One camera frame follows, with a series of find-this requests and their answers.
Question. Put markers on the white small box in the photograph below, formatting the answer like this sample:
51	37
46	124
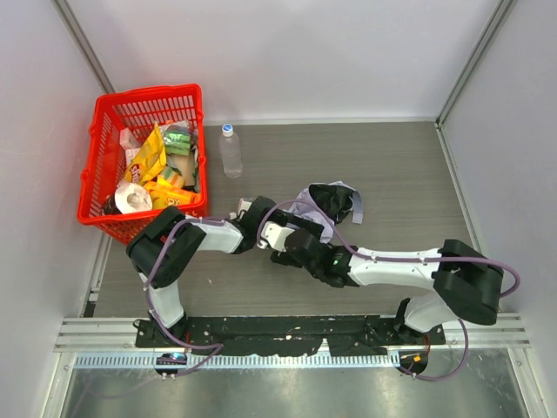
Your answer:
129	144

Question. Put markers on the white tape roll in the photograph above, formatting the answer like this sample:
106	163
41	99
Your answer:
132	198

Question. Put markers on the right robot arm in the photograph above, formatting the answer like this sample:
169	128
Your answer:
458	282

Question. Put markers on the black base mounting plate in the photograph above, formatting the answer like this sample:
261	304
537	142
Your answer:
295	336

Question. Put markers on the orange snack package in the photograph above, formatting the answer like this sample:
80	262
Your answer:
163	195

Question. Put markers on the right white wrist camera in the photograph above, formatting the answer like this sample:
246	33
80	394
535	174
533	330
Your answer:
273	236

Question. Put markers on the lavender folding umbrella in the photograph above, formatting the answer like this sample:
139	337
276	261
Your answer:
335	201

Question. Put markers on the aluminium rail frame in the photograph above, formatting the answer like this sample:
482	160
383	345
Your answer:
118	335

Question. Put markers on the green sponge pack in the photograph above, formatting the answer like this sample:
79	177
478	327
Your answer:
177	139

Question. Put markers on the clear plastic water bottle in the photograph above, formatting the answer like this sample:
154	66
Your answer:
230	152

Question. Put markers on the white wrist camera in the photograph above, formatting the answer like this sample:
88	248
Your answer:
244	205
273	236

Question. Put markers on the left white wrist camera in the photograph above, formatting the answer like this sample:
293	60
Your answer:
244	205

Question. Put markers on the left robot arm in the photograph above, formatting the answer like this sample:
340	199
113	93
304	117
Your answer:
164	248

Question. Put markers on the white slotted cable duct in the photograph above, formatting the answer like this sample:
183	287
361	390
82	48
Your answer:
157	361

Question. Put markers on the yellow chips bag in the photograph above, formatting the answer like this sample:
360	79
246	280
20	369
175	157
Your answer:
149	161

